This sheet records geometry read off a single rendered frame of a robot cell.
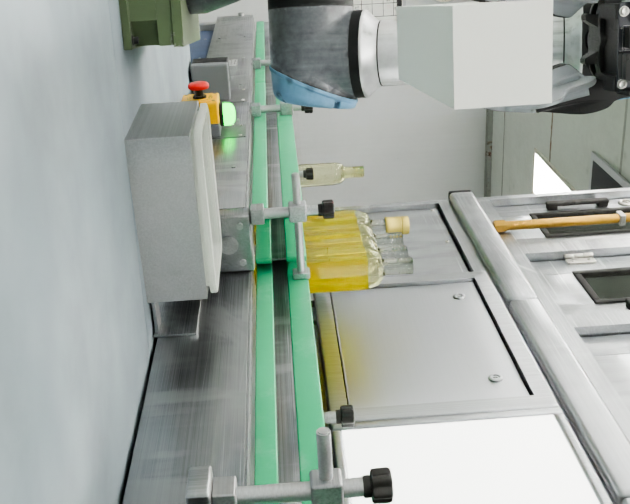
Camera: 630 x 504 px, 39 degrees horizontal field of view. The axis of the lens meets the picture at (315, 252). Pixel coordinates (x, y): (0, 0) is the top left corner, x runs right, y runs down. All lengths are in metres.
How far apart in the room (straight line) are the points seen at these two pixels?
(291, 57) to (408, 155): 6.50
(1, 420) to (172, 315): 0.67
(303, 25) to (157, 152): 0.26
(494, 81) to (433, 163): 7.18
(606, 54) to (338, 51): 0.56
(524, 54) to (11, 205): 0.35
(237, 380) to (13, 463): 0.51
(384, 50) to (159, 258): 0.39
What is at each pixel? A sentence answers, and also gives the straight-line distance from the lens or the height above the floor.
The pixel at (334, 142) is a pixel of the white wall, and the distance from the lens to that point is 7.57.
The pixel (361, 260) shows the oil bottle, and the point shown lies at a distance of 1.45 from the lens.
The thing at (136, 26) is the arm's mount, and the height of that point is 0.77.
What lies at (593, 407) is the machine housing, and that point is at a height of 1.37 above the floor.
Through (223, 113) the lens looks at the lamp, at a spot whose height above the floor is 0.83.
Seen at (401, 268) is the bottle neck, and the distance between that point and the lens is 1.48.
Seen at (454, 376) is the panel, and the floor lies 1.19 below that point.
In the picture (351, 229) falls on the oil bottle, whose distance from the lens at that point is 1.57.
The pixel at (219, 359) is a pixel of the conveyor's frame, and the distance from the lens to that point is 1.14.
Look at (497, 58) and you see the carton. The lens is 0.56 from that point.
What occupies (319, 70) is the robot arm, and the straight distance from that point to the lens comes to 1.19.
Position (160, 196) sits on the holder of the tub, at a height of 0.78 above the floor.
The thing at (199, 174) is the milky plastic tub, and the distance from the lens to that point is 1.10.
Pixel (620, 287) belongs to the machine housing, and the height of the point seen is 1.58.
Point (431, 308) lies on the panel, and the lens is 1.63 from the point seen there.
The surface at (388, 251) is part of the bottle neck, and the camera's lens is 1.53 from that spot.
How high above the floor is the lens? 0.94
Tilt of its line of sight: 2 degrees up
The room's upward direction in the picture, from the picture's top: 86 degrees clockwise
